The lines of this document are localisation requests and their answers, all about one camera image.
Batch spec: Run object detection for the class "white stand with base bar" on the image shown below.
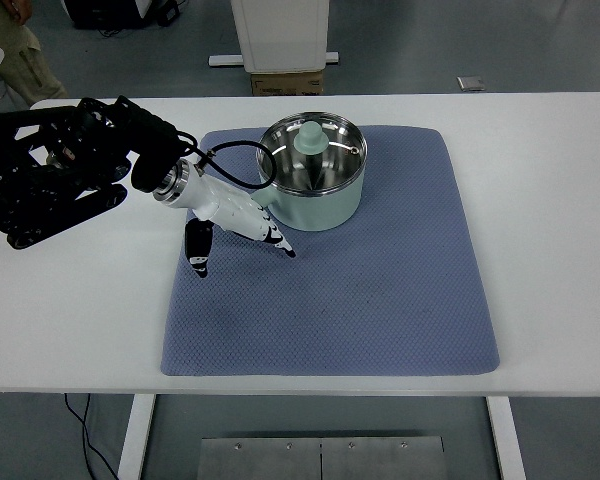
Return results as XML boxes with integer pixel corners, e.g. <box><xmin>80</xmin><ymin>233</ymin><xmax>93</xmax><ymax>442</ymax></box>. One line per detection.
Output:
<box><xmin>208</xmin><ymin>0</ymin><xmax>340</xmax><ymax>75</ymax></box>

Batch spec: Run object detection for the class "black device on floor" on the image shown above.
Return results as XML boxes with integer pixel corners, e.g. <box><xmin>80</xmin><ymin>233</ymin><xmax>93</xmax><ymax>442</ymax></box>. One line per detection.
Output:
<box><xmin>61</xmin><ymin>0</ymin><xmax>182</xmax><ymax>30</ymax></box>

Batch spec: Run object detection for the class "cardboard box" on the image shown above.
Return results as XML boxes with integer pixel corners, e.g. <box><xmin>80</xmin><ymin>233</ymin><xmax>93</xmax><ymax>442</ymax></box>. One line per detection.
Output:
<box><xmin>250</xmin><ymin>69</ymin><xmax>326</xmax><ymax>97</ymax></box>

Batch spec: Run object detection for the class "white table leg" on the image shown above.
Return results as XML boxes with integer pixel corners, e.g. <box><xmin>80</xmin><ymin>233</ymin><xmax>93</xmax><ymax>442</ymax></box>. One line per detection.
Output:
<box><xmin>485</xmin><ymin>396</ymin><xmax>527</xmax><ymax>480</ymax></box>
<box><xmin>117</xmin><ymin>393</ymin><xmax>157</xmax><ymax>480</ymax></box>

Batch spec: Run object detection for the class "person in khaki trousers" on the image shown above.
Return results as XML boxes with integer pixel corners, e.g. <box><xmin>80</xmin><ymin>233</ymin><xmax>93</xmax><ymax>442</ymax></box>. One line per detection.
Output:
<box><xmin>0</xmin><ymin>0</ymin><xmax>70</xmax><ymax>112</ymax></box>

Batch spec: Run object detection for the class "black floor cable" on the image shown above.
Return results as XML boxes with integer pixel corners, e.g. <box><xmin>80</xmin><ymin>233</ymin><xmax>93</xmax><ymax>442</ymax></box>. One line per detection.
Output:
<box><xmin>63</xmin><ymin>392</ymin><xmax>121</xmax><ymax>480</ymax></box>

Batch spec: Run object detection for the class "grey metal plate with screws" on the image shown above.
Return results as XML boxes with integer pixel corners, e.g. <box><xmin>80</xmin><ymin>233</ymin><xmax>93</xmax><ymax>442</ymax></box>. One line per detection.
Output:
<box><xmin>197</xmin><ymin>435</ymin><xmax>445</xmax><ymax>480</ymax></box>

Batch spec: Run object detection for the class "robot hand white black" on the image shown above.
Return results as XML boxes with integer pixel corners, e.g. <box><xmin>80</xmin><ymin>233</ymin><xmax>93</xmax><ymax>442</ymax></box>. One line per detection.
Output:
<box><xmin>172</xmin><ymin>167</ymin><xmax>297</xmax><ymax>280</ymax></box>

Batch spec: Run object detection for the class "green pot with handle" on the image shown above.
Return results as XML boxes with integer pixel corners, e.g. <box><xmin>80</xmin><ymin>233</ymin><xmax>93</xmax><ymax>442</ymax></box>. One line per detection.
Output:
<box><xmin>252</xmin><ymin>110</ymin><xmax>369</xmax><ymax>232</ymax></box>

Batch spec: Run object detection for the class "blue textured mat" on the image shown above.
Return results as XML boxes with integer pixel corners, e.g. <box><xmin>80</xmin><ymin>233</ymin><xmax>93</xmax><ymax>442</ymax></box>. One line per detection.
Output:
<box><xmin>159</xmin><ymin>124</ymin><xmax>501</xmax><ymax>379</ymax></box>

